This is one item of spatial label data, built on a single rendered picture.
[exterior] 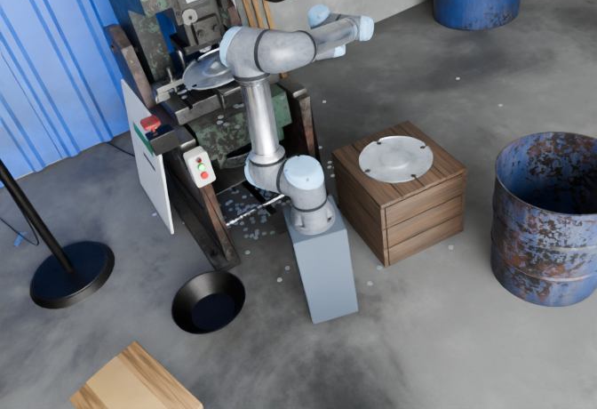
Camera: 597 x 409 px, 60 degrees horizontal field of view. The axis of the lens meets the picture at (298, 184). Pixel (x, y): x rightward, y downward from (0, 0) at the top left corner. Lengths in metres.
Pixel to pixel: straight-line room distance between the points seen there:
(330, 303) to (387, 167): 0.57
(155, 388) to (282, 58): 1.00
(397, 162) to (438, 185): 0.19
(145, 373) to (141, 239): 1.03
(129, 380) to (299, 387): 0.57
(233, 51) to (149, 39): 0.79
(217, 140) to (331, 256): 0.63
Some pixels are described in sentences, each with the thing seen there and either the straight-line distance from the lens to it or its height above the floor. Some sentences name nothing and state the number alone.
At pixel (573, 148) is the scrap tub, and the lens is 2.08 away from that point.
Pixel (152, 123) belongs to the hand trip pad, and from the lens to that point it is 1.85.
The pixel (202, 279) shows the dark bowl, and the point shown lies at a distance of 2.21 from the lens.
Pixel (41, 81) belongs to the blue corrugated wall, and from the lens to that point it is 3.19.
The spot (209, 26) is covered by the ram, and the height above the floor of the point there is 0.95.
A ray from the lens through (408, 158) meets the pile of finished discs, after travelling 2.08.
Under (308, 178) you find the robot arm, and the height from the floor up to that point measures 0.67.
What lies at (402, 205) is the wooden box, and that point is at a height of 0.30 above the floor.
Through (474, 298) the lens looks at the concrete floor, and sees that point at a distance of 2.07.
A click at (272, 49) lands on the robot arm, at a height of 1.07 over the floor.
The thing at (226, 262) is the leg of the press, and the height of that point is 0.03.
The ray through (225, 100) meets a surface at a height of 0.69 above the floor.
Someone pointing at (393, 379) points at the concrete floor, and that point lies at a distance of 1.88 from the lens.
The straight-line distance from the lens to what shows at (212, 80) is 1.93.
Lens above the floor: 1.65
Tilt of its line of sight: 40 degrees down
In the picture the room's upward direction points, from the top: 12 degrees counter-clockwise
